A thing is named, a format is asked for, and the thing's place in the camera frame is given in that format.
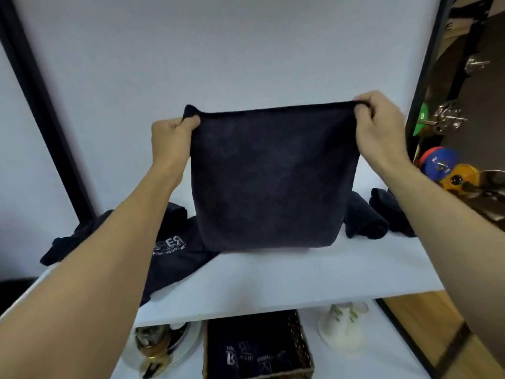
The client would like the person's right hand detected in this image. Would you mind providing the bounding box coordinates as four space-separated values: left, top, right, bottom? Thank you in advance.
353 90 411 174

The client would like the person's left hand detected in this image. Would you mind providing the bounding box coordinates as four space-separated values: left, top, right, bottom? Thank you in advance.
151 115 201 188

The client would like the dark navy printed towel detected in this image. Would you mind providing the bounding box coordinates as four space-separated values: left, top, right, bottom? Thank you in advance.
369 188 417 238
344 191 390 241

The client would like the plain dark navy towel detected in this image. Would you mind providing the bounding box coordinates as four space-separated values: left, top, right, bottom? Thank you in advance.
182 100 371 253

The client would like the heap of dark navy towels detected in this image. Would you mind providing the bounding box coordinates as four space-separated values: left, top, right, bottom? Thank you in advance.
39 201 220 306

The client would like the woven wicker basket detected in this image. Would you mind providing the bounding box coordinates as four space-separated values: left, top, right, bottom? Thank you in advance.
201 310 315 379

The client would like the person's right forearm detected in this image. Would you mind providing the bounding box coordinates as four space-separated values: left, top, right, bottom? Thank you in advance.
378 157 505 340

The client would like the person's left forearm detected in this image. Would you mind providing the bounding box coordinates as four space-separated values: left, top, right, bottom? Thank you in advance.
0 163 186 379

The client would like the green weight plate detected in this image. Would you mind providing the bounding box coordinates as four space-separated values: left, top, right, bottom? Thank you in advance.
412 103 429 137

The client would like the red weight plate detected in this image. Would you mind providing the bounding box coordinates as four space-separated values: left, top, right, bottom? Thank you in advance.
418 146 442 167

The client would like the chrome barbell sleeve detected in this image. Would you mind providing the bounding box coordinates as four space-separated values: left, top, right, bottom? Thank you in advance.
464 54 491 75
432 100 468 135

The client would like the gold black object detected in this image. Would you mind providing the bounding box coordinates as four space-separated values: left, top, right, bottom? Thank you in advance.
122 321 203 379

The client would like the black metal shelf leg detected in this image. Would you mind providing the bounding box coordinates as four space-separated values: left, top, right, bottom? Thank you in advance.
375 298 439 379

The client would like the black metal bar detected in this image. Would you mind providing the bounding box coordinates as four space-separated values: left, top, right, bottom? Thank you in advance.
436 321 472 379

